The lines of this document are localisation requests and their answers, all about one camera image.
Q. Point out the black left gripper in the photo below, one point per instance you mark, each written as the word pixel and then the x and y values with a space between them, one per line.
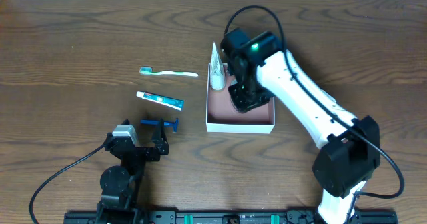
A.
pixel 143 151

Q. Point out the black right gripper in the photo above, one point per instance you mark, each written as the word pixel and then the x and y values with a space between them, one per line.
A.
pixel 249 97

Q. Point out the clear pump soap bottle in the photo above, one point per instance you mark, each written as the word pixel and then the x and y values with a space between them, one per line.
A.
pixel 232 89

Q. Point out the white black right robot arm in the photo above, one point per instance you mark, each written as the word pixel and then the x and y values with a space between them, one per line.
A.
pixel 246 77

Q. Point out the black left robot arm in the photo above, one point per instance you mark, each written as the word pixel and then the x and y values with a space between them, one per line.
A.
pixel 120 184

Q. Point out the blue disposable razor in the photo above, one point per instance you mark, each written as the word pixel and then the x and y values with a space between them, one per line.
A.
pixel 173 124

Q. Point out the white box pink interior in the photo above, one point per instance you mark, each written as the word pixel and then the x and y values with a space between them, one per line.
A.
pixel 222 117

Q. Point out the white cone tube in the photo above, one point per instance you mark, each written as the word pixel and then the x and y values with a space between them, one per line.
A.
pixel 217 79

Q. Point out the green white toothpaste tube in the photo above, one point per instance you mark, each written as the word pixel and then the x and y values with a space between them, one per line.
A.
pixel 162 100

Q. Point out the green white toothbrush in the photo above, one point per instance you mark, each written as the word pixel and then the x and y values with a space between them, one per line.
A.
pixel 149 71

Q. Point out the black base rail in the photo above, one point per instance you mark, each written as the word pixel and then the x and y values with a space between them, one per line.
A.
pixel 172 217

